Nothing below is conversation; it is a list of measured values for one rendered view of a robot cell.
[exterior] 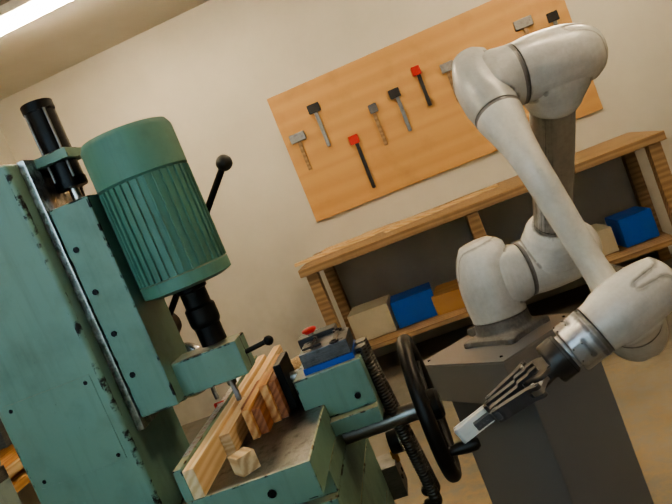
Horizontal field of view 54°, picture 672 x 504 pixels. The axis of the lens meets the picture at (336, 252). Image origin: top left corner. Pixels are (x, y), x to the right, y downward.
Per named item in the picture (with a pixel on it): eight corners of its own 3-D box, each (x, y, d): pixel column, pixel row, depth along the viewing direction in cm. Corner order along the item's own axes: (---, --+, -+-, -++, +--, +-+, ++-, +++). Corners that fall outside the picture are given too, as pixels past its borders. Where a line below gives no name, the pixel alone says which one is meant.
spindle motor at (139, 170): (219, 276, 118) (148, 111, 114) (131, 311, 120) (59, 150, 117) (241, 261, 135) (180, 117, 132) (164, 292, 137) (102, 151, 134)
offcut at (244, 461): (261, 466, 106) (253, 448, 106) (244, 477, 104) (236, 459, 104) (251, 463, 109) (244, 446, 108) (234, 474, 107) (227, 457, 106)
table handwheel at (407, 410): (403, 301, 131) (444, 394, 147) (310, 336, 133) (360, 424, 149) (436, 411, 107) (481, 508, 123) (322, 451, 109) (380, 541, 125)
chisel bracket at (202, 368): (252, 380, 125) (234, 340, 125) (186, 405, 127) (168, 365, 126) (259, 368, 133) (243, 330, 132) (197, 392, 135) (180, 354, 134)
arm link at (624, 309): (613, 346, 104) (624, 364, 115) (695, 282, 102) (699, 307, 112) (567, 297, 110) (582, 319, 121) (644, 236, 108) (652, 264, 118)
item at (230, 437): (237, 453, 116) (228, 432, 116) (227, 456, 116) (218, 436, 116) (286, 358, 171) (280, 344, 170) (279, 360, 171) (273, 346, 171)
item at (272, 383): (289, 416, 124) (274, 380, 124) (282, 419, 125) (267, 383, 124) (300, 387, 140) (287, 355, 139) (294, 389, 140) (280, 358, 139)
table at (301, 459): (382, 476, 100) (367, 440, 99) (200, 538, 103) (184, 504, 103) (385, 356, 159) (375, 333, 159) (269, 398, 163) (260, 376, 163)
